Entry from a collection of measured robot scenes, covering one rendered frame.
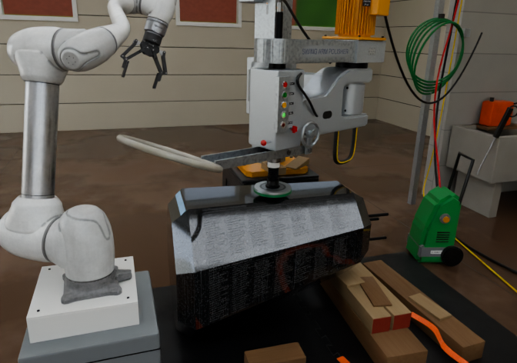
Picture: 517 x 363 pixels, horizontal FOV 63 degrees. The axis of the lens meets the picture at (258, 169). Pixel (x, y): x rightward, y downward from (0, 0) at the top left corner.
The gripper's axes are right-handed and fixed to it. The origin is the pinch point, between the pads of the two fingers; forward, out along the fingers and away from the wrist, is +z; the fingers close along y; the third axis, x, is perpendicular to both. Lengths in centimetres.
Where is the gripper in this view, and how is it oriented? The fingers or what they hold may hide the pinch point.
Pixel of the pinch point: (139, 80)
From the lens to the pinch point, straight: 190.7
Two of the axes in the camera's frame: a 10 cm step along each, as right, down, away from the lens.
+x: -4.7, -1.7, 8.6
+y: 8.3, 2.5, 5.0
